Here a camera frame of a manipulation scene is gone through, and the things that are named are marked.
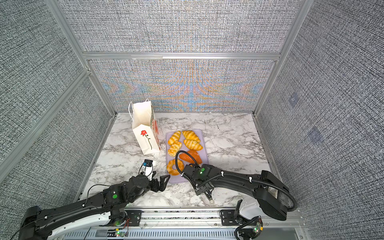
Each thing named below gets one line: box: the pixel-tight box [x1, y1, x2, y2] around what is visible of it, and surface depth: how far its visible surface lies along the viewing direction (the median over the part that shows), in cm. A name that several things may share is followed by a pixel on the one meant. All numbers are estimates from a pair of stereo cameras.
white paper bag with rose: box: [128, 98, 161, 156], surface depth 90 cm
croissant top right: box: [182, 130, 201, 143], surface depth 103 cm
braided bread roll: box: [167, 140, 182, 157], surface depth 97 cm
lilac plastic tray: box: [165, 129, 209, 184], surface depth 98 cm
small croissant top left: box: [167, 130, 181, 146], surface depth 102 cm
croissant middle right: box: [184, 139, 203, 151], surface depth 99 cm
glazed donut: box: [167, 159, 185, 176], surface depth 90 cm
